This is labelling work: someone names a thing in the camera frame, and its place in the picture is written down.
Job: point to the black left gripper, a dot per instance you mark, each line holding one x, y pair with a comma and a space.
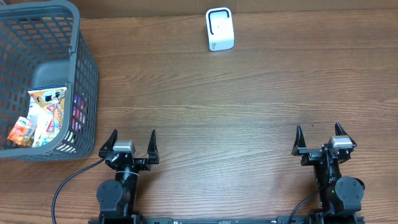
144, 165

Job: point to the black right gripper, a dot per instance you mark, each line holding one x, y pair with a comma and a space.
310, 155

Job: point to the red purple pad pack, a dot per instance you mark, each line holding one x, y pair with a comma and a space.
79, 113

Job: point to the yellow snack bag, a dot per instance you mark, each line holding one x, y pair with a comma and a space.
46, 110

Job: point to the small orange packet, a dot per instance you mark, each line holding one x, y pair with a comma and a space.
22, 131

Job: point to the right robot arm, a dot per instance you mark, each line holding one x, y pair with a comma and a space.
340, 196

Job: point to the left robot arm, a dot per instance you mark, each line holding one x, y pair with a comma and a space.
117, 196

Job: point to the white barcode scanner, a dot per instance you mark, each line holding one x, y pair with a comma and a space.
219, 24

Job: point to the dark grey plastic basket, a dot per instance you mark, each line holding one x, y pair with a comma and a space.
42, 45

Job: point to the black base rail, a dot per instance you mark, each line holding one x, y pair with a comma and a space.
277, 220

